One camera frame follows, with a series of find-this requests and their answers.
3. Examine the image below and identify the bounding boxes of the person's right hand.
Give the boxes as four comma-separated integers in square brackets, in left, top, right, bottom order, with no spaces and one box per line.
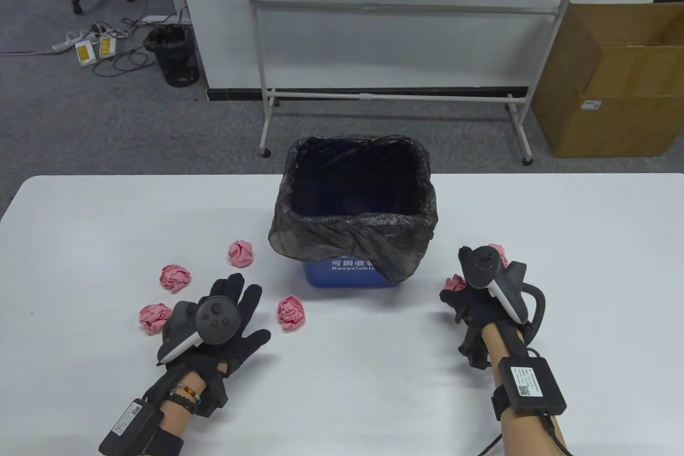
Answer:
[439,246,530,344]

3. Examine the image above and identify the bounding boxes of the person's left hand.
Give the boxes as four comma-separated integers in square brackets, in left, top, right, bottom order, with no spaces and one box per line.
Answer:
[157,273,271,382]

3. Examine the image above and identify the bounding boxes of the blue recycling bin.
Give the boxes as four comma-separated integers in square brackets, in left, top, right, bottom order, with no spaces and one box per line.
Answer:
[304,253,402,290]

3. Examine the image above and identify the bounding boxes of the person's right forearm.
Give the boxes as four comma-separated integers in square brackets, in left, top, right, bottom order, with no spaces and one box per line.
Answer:
[480,323,570,456]

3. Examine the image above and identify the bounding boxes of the black plastic bin liner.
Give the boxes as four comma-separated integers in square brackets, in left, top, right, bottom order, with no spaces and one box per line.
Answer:
[269,135,439,283]

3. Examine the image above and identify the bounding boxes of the black and white controller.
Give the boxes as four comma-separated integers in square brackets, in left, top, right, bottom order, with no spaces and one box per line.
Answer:
[460,246,547,345]
[157,296,240,366]

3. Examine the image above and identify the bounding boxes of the black wrist sensor box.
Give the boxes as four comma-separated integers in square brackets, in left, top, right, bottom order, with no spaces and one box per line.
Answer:
[98,398,164,454]
[497,357,567,416]

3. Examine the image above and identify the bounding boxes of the brown cardboard box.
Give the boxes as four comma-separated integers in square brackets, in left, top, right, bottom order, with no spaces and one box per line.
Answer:
[532,3,684,158]

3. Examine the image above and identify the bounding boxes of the black mesh wastebasket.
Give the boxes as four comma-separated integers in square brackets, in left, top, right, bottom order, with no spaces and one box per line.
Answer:
[144,25,200,87]

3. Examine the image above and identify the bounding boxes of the grey metal whiteboard stand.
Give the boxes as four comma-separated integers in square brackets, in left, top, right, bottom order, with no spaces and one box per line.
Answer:
[246,0,578,165]

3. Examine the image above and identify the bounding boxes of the white power strip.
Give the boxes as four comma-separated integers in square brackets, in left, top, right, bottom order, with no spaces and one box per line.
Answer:
[52,31,105,54]

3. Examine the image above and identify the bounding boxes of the black bead bracelet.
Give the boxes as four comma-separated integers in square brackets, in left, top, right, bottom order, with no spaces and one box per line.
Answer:
[168,393,198,415]

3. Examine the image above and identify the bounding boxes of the black sensor cable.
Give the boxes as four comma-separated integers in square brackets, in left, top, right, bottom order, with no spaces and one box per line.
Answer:
[476,348,570,456]

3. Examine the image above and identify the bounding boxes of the tangle of black cables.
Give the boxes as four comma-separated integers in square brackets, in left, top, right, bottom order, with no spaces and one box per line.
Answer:
[94,7,193,77]

